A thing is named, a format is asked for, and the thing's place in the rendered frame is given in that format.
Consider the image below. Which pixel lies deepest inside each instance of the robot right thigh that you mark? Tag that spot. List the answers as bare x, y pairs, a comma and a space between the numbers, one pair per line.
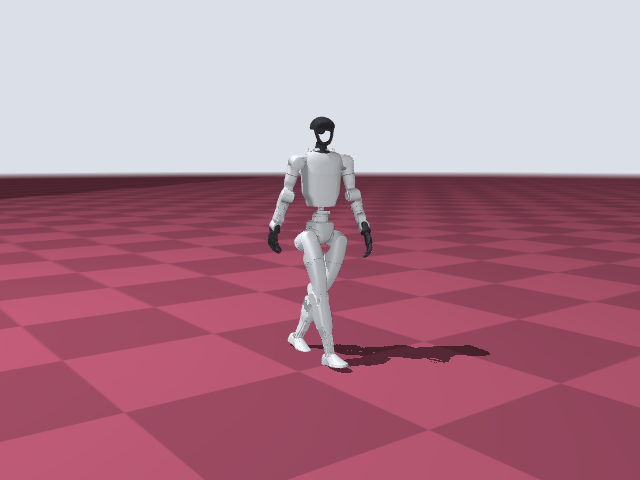
313, 258

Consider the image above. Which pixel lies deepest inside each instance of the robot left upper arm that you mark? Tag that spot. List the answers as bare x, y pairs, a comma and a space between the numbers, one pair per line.
352, 193

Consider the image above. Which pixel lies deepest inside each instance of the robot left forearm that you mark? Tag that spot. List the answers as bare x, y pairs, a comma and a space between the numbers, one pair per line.
359, 214

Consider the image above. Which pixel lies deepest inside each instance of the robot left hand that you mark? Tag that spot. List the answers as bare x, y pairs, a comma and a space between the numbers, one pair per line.
368, 240

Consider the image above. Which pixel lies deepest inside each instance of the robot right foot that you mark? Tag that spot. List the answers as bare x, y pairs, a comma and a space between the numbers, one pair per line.
333, 361

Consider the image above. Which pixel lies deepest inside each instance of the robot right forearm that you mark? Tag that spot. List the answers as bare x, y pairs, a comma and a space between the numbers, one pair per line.
280, 212

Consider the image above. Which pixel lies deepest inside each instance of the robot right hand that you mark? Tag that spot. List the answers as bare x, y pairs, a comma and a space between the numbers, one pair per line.
273, 238

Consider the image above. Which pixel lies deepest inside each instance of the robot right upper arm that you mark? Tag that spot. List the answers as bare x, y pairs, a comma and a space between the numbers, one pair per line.
295, 163

